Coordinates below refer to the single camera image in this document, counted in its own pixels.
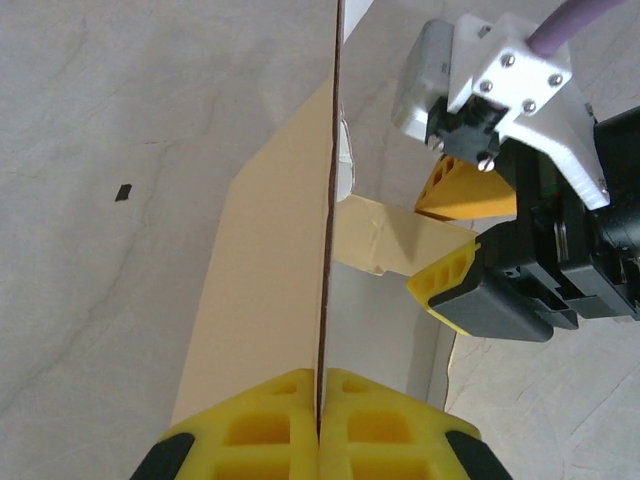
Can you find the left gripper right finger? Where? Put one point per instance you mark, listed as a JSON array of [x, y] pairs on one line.
[[390, 440]]

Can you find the cardboard folding box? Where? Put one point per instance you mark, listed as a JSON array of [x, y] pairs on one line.
[[270, 250]]

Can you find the small dark wood splinter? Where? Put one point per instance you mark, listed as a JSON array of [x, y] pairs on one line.
[[123, 193]]

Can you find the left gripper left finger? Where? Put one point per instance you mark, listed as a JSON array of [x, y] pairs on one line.
[[250, 440]]

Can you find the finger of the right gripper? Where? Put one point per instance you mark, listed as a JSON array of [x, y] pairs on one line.
[[465, 197], [475, 305]]

